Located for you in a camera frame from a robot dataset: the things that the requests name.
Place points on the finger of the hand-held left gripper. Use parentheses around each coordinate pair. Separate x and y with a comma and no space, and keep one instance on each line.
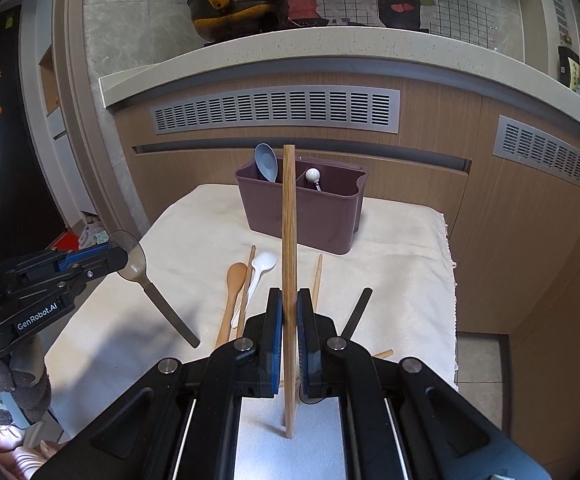
(112,262)
(82,257)

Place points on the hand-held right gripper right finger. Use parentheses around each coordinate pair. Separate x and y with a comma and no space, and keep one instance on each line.
(307,350)

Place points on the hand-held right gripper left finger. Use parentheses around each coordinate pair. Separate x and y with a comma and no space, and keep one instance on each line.
(275,345)

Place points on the wooden chopstick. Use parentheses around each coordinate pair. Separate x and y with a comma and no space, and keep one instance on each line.
(318,275)
(249,275)
(289,220)
(383,353)

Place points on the wooden spoon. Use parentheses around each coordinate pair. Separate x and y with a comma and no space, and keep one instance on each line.
(236,277)

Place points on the white spoon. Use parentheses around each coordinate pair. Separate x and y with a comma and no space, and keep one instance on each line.
(264,262)

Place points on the purple utensil holder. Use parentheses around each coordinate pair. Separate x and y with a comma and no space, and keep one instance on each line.
(300,220)

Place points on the person's left hand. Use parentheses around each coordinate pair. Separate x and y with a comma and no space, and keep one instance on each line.
(25,385)

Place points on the red box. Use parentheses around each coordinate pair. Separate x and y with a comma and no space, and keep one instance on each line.
(67,241)

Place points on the white patterned cloth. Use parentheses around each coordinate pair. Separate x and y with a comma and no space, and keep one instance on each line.
(94,232)

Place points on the cream table cloth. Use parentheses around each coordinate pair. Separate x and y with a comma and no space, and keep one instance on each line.
(195,220)

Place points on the black refrigerator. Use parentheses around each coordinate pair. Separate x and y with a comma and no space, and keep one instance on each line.
(15,135)

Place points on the person's pink clothing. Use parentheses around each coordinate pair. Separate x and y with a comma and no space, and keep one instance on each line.
(20,460)

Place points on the white ball-topped utensil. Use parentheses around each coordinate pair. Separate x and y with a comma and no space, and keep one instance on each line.
(312,175)

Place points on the blue spoon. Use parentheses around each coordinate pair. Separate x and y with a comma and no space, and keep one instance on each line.
(266,162)

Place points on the long grey vent grille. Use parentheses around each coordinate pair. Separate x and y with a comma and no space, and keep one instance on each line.
(275,112)

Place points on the wooden cabinet front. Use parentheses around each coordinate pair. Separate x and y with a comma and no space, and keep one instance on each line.
(520,240)

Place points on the black pot with yellow trim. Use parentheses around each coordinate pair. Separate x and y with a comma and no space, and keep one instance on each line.
(235,22)

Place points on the short grey vent grille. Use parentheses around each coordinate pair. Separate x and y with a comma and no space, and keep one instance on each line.
(542,150)

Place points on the dark sauce bottle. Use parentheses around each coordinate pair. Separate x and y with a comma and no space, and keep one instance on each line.
(569,67)

